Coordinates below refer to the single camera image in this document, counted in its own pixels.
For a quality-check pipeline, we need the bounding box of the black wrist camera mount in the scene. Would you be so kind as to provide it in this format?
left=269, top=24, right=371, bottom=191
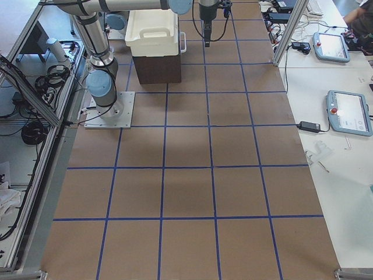
left=219, top=0, right=233, bottom=19

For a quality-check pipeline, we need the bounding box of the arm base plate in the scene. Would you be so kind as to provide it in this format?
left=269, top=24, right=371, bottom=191
left=84, top=92, right=135, bottom=129

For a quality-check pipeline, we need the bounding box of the aluminium frame post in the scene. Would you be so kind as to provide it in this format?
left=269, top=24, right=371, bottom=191
left=272, top=0, right=308, bottom=67

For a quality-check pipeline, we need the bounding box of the clear plastic part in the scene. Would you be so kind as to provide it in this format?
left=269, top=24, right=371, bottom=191
left=305, top=141, right=333, bottom=166

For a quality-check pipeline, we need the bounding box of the black power adapter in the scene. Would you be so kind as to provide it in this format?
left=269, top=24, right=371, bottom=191
left=297, top=121, right=321, bottom=133

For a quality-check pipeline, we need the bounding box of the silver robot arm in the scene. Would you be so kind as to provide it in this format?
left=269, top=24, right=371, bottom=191
left=52, top=1, right=194, bottom=119

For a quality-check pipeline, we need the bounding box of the far teach pendant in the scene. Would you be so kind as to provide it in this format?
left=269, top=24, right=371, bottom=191
left=312, top=32, right=350, bottom=63

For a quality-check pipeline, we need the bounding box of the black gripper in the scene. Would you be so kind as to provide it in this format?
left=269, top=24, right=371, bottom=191
left=198, top=0, right=219, bottom=47

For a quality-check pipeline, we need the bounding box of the near teach pendant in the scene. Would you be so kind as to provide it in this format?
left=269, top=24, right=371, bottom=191
left=326, top=90, right=372, bottom=137

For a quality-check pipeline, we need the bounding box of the white plastic tray bin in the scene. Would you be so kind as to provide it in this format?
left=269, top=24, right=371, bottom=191
left=125, top=9, right=179, bottom=57

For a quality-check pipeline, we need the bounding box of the dark brown drawer cabinet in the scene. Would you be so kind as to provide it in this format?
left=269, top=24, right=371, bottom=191
left=133, top=54, right=181, bottom=85

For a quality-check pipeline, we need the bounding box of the wooden drawer with white handle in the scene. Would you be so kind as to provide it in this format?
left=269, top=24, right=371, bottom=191
left=179, top=31, right=187, bottom=54

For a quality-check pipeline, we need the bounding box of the teach pendant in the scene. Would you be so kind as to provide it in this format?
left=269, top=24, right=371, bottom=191
left=326, top=90, right=372, bottom=137
left=312, top=32, right=350, bottom=63

